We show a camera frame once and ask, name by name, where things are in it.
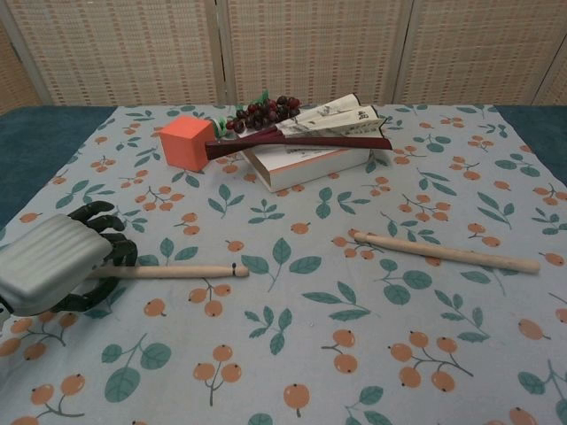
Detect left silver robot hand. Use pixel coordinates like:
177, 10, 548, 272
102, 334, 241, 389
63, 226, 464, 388
0, 201, 139, 318

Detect wooden stick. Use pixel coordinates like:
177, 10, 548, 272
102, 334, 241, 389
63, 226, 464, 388
87, 264, 251, 282

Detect plain wooden drumstick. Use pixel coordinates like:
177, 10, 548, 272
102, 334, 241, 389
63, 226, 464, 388
349, 228, 542, 273

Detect orange cube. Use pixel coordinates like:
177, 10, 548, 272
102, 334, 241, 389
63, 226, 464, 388
158, 115, 216, 174

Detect fruit and leaf print tablecloth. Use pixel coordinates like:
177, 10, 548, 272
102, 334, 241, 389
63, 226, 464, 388
0, 104, 567, 425

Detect dark red grape bunch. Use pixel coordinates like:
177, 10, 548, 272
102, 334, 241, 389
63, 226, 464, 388
225, 95, 303, 135

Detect green artificial leaves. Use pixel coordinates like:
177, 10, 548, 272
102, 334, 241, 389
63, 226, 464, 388
234, 89, 272, 112

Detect folding paper fan, dark red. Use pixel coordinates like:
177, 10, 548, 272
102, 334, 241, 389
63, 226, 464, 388
204, 93, 395, 162

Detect woven bamboo folding screen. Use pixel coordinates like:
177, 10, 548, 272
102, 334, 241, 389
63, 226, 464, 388
0, 0, 567, 118

